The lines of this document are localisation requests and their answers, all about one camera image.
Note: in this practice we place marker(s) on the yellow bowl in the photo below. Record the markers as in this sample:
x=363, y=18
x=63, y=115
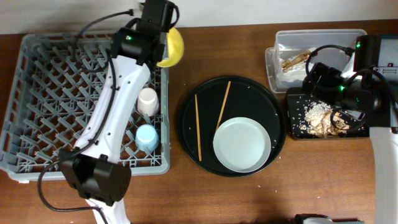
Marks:
x=175, y=49

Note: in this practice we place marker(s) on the pink cup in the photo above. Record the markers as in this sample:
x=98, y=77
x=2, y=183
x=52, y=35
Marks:
x=148, y=102

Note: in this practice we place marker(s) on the wooden chopstick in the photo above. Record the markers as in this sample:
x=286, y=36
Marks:
x=198, y=129
x=223, y=105

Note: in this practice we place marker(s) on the blue cup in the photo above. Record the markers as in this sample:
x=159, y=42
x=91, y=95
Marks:
x=147, y=138

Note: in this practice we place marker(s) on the snack wrapper waste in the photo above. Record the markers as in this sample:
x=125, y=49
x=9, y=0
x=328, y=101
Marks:
x=290, y=62

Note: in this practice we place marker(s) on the pale green plate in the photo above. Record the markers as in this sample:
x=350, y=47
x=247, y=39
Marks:
x=242, y=145

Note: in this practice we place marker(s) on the food scraps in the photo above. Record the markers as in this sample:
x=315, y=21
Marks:
x=317, y=122

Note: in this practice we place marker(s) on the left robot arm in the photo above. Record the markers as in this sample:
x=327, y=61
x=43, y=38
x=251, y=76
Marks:
x=92, y=167

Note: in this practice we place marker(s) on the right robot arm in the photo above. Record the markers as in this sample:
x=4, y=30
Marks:
x=372, y=91

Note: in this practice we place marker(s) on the grey plastic dishwasher rack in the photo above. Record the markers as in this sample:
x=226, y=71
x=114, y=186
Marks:
x=51, y=101

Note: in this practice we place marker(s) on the black rectangular waste tray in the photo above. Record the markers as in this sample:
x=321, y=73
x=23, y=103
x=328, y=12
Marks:
x=296, y=101

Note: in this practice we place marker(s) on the round black tray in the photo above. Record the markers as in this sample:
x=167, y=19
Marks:
x=246, y=98

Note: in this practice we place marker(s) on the clear plastic bin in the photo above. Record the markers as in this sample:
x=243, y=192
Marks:
x=290, y=43

